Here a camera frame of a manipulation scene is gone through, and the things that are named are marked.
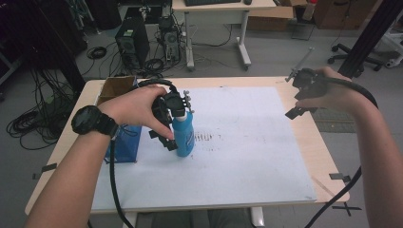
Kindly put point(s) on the black tape cross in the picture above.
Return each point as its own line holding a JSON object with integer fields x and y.
{"x": 347, "y": 208}

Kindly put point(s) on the person's right hand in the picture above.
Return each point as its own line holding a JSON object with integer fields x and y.
{"x": 339, "y": 95}

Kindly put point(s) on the black office chair base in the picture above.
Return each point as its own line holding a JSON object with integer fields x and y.
{"x": 355, "y": 57}

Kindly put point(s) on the black computer mouse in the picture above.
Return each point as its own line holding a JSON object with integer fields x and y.
{"x": 247, "y": 1}

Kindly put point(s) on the open cardboard box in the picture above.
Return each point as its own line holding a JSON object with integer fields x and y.
{"x": 115, "y": 88}

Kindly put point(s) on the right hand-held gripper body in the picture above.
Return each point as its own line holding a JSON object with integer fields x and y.
{"x": 309, "y": 84}

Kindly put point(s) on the black wrist watch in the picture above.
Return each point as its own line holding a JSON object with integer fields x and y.
{"x": 88, "y": 120}

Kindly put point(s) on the black tape strip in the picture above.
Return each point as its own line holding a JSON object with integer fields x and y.
{"x": 339, "y": 177}
{"x": 47, "y": 168}

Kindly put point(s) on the dark floor grate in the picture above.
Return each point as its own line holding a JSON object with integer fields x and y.
{"x": 335, "y": 122}

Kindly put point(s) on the person's left hand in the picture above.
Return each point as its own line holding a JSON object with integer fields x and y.
{"x": 136, "y": 106}

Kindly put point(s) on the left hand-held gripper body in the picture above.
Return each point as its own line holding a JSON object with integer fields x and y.
{"x": 174, "y": 104}

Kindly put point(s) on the large brown cardboard box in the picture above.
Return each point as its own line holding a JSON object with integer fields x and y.
{"x": 342, "y": 14}

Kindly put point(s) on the flat cardboard boxes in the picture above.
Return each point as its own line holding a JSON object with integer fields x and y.
{"x": 272, "y": 17}

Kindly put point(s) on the black metal post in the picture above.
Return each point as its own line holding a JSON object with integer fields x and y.
{"x": 370, "y": 34}

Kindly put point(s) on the black computer tower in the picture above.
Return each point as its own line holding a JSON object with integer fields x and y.
{"x": 131, "y": 41}

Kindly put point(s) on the white foam mat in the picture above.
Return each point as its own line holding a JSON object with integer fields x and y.
{"x": 247, "y": 158}

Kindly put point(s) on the white office desk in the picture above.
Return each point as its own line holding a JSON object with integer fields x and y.
{"x": 221, "y": 14}

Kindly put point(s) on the blue bottle with white neck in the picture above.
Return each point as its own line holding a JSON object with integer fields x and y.
{"x": 183, "y": 136}

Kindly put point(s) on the black keyboard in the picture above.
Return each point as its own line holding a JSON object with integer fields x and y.
{"x": 212, "y": 2}

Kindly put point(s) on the open grey computer case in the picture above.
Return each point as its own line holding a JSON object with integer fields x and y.
{"x": 169, "y": 39}

